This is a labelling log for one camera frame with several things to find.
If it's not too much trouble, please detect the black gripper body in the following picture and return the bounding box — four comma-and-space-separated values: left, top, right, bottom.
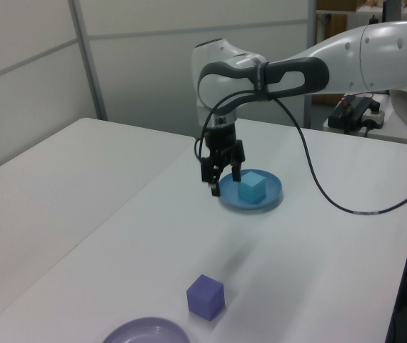
203, 123, 239, 167

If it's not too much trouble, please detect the light blue cube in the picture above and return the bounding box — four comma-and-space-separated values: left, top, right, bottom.
238, 171, 267, 204

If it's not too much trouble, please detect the purple cube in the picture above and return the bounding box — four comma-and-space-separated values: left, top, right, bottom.
186, 274, 226, 321

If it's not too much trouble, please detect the blue plate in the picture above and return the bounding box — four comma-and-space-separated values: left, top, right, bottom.
218, 167, 283, 214

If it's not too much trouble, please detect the black power box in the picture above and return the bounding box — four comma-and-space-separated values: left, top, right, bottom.
327, 95, 372, 135

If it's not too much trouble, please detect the grey emergency stop box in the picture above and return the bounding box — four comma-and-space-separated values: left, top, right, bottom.
362, 101, 386, 130

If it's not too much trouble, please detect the white side desk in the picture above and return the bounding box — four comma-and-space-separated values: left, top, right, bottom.
323, 91, 407, 146

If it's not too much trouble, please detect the brown cardboard box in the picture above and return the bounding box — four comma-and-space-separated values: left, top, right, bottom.
312, 14, 348, 106

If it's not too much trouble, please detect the purple plate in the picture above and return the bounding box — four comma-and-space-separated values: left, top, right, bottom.
101, 317, 192, 343

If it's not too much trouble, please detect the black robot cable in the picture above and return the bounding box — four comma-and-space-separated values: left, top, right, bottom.
193, 84, 407, 216

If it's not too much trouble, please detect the grey partition post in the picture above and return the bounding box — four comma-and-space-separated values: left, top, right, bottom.
69, 0, 109, 121
302, 0, 319, 129

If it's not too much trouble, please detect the white wall shelf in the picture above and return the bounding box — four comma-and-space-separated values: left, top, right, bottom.
316, 0, 407, 17

